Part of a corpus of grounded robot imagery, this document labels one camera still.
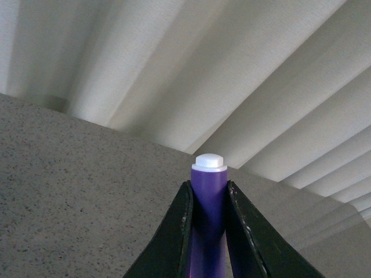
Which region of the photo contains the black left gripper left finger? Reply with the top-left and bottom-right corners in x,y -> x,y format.
124,181 -> 194,278

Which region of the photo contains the white curtain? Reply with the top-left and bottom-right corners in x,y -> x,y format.
1,1 -> 370,219

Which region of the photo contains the purple pen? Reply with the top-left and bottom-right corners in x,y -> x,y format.
190,153 -> 228,277

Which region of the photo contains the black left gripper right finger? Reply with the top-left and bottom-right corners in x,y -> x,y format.
225,181 -> 323,278

